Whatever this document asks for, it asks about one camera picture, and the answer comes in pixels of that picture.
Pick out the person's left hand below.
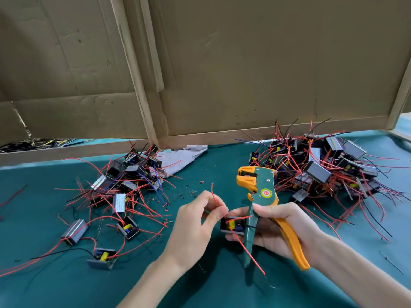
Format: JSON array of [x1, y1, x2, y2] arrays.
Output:
[[161, 190, 230, 273]]

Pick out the person's right hand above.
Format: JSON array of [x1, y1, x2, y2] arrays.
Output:
[[225, 202, 326, 267]]

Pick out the wired module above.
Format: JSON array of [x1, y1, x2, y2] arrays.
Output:
[[209, 181, 268, 277]]

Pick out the orange green wire strippers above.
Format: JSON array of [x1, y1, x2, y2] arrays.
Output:
[[236, 166, 312, 271]]

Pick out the pile of wired transformers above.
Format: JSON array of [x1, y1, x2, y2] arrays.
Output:
[[0, 143, 187, 275], [247, 118, 411, 243]]

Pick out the person's right forearm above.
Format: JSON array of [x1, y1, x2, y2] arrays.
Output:
[[311, 233, 411, 308]]

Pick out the crumpled grey plastic bag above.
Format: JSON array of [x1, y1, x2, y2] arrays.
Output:
[[157, 145, 209, 177]]

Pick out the flat grey board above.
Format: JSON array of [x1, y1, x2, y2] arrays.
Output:
[[388, 113, 411, 142]]

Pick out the smooth brown cardboard panel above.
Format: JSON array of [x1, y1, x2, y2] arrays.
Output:
[[151, 0, 411, 135]]

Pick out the thin wooden strip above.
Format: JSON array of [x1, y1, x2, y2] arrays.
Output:
[[139, 0, 166, 92]]

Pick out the creased brown cardboard panel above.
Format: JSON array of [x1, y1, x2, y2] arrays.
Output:
[[0, 0, 150, 145]]

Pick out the long wooden bottom rail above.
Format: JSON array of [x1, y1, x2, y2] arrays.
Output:
[[162, 116, 389, 149]]

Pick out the short wooden bottom rail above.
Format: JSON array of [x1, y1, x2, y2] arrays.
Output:
[[0, 139, 150, 167]]

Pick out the wooden corner post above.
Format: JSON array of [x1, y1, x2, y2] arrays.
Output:
[[385, 57, 411, 131]]

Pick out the wide wooden post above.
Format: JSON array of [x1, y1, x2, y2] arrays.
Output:
[[109, 0, 160, 146]]

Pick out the heap of black cables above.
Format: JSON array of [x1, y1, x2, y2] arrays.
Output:
[[0, 138, 87, 153]]

